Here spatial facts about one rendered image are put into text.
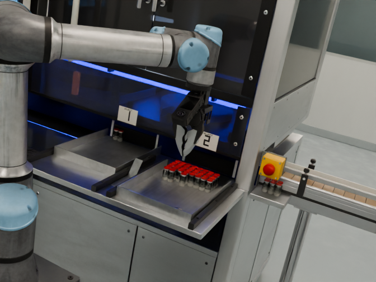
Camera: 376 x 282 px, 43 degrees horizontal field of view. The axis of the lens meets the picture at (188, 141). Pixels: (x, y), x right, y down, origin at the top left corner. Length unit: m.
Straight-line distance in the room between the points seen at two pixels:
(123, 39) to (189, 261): 1.11
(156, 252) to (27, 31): 1.21
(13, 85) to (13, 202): 0.27
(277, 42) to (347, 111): 4.71
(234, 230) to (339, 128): 4.63
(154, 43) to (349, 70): 5.24
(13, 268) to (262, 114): 0.93
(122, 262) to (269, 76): 1.01
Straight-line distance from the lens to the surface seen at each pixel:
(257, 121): 1.66
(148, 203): 1.47
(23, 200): 1.16
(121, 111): 1.88
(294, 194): 1.81
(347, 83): 6.24
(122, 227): 2.03
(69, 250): 2.25
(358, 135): 6.32
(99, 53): 1.05
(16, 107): 1.19
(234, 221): 1.79
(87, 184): 1.58
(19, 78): 1.18
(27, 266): 1.22
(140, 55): 1.07
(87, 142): 1.92
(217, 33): 1.26
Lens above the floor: 1.55
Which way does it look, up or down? 18 degrees down
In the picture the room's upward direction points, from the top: 11 degrees clockwise
